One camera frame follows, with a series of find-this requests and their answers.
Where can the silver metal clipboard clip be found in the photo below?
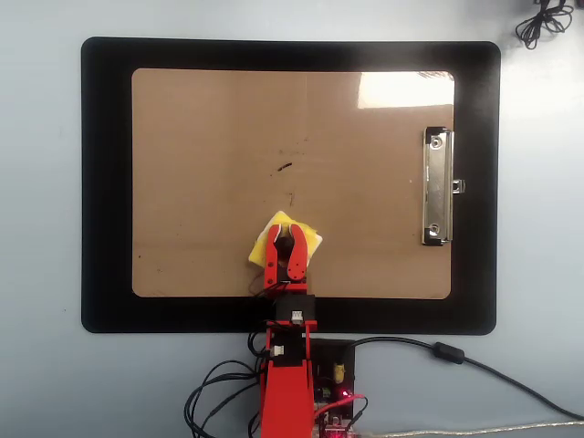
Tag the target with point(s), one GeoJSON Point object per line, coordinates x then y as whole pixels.
{"type": "Point", "coordinates": [437, 187]}

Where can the yellow sponge with black knob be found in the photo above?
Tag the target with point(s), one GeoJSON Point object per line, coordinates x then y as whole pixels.
{"type": "Point", "coordinates": [315, 239]}

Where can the black rectangular mat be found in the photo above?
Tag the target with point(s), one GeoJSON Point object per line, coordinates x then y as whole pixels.
{"type": "Point", "coordinates": [105, 137]}

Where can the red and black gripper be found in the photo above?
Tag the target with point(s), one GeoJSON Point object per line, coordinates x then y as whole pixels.
{"type": "Point", "coordinates": [295, 305]}

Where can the brown clipboard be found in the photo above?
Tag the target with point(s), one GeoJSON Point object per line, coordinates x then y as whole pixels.
{"type": "Point", "coordinates": [292, 137]}

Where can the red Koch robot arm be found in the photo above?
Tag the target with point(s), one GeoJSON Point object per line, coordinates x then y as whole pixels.
{"type": "Point", "coordinates": [287, 392]}

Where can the black controller board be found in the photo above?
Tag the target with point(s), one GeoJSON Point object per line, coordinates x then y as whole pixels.
{"type": "Point", "coordinates": [335, 360]}

